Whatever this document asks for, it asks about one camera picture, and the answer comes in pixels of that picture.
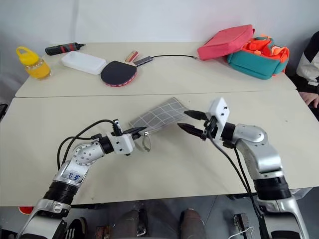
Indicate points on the grey plaid pouch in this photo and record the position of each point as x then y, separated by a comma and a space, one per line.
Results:
162, 114

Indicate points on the red round object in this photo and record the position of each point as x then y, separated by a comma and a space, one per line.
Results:
26, 210

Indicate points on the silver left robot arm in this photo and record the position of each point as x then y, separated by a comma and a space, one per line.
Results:
82, 155

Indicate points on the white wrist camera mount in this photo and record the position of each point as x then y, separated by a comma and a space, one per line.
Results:
122, 144
220, 109

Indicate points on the black table tennis paddle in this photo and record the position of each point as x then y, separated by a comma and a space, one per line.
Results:
118, 73

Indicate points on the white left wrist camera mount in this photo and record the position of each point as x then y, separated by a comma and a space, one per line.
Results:
122, 144

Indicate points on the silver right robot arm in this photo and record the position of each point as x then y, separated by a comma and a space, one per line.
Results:
264, 154

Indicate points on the person in black white jacket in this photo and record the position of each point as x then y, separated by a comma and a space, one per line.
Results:
309, 64

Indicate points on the dark metal bracket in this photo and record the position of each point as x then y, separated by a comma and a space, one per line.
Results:
241, 225

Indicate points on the black shoe white stripes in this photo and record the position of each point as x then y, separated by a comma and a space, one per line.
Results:
77, 227

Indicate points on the teal and orange bag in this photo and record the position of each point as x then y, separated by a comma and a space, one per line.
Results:
254, 63

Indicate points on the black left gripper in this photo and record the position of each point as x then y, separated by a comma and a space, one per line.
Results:
135, 140

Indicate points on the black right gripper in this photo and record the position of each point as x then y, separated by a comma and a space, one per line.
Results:
209, 125

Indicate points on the pink fabric pouch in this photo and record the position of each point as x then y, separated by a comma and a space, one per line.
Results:
224, 42

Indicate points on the person's bare hand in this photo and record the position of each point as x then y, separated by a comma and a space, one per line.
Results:
311, 98

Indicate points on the white plastic box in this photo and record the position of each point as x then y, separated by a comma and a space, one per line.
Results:
83, 62

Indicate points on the yellow lid jar orange liquid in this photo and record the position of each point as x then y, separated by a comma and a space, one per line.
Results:
37, 67

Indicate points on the dark rounded shape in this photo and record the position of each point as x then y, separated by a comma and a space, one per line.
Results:
193, 224
132, 224

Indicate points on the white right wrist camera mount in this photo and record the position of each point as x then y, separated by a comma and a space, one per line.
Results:
220, 109

